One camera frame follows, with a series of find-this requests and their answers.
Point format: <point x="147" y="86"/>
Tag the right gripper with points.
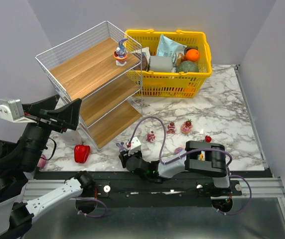
<point x="123" y="156"/>

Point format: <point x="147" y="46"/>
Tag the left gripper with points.
<point x="44" y="121"/>

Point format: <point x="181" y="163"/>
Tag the purple bunny donut toy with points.
<point x="123" y="147"/>

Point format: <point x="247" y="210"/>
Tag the purple bunny sundae toy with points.
<point x="120" y="54"/>

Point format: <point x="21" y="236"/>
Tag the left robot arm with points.
<point x="21" y="157"/>

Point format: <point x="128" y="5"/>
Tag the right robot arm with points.
<point x="207" y="159"/>

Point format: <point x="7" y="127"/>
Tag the white bottle black cap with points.
<point x="72" y="137"/>

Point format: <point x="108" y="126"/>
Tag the red bear toy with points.
<point x="150" y="137"/>

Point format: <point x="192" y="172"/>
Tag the red bell pepper toy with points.
<point x="81" y="153"/>

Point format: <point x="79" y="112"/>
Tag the red strawberry cake toy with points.
<point x="171" y="128"/>

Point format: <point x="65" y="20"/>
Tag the purple pink donut toy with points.
<point x="178" y="150"/>

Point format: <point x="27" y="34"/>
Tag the pink round toy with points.
<point x="42" y="161"/>

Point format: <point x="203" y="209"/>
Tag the pink strawberry donut toy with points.
<point x="186" y="126"/>

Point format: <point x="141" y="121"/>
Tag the yellow plastic basket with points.
<point x="175" y="64"/>

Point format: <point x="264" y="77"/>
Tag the small red apple toy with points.
<point x="207" y="139"/>

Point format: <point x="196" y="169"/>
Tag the brown round container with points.
<point x="144" y="63"/>

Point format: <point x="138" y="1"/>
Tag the grey box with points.
<point x="160" y="64"/>

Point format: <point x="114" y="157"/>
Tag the green melon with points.
<point x="187" y="66"/>

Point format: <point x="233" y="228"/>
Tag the light blue snack bag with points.
<point x="169" y="48"/>

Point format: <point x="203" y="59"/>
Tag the orange fruit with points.
<point x="192" y="55"/>

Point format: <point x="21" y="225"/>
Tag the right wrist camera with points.
<point x="134" y="145"/>

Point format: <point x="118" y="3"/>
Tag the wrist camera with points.
<point x="11" y="110"/>
<point x="134" y="145"/>

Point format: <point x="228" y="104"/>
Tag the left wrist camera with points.
<point x="11" y="110"/>

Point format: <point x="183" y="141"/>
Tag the white wire wooden shelf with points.
<point x="84" y="67"/>

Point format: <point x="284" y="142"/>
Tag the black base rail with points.
<point x="125" y="189"/>

